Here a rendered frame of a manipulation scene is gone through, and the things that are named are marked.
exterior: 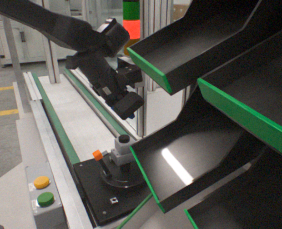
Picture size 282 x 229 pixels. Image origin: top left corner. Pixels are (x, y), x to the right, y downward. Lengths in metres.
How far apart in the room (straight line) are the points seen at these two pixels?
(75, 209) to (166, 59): 0.48
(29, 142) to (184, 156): 0.88
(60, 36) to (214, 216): 0.37
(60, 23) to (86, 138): 0.61
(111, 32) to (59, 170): 0.44
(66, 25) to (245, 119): 0.37
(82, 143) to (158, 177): 0.64
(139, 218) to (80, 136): 0.58
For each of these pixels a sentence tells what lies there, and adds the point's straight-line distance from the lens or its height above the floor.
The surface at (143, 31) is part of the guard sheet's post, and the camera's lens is 0.80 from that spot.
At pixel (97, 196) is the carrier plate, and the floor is 0.97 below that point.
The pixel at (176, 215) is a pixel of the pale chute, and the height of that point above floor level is 1.07.
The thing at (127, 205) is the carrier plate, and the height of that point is 0.97.
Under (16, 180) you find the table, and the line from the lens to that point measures 0.98.
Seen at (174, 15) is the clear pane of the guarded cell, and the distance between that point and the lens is 2.18.
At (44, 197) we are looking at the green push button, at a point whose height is 0.97.
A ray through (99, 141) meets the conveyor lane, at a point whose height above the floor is 0.92.
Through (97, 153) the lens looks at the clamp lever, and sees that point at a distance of 0.65.
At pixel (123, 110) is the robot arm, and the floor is 1.22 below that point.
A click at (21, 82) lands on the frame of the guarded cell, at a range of 1.40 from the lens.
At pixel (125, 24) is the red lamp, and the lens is 0.77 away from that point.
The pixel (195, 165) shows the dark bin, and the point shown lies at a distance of 0.37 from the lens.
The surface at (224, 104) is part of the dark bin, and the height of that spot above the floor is 1.36.
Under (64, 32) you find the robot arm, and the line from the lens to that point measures 0.48.
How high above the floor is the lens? 1.44
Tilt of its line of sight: 27 degrees down
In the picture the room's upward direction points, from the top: straight up
